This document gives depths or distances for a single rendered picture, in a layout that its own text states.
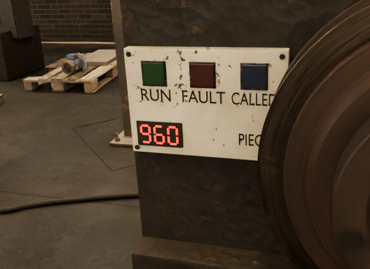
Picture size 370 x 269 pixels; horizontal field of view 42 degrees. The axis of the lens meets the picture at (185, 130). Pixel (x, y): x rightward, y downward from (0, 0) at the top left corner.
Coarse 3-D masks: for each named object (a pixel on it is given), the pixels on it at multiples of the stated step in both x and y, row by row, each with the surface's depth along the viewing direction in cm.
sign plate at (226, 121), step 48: (144, 48) 76; (192, 48) 74; (240, 48) 72; (288, 48) 71; (144, 96) 79; (192, 96) 76; (240, 96) 74; (144, 144) 82; (192, 144) 79; (240, 144) 77
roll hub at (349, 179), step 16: (368, 128) 50; (352, 144) 52; (368, 144) 49; (352, 160) 50; (368, 160) 50; (336, 176) 53; (352, 176) 51; (368, 176) 50; (336, 192) 52; (352, 192) 51; (368, 192) 51; (336, 208) 53; (352, 208) 52; (368, 208) 52; (336, 224) 53; (352, 224) 53; (368, 224) 53; (336, 240) 54; (368, 240) 53; (352, 256) 54; (368, 256) 54
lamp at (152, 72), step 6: (144, 66) 76; (150, 66) 76; (156, 66) 76; (162, 66) 75; (144, 72) 77; (150, 72) 76; (156, 72) 76; (162, 72) 76; (144, 78) 77; (150, 78) 77; (156, 78) 76; (162, 78) 76; (144, 84) 77; (150, 84) 77; (156, 84) 77; (162, 84) 76
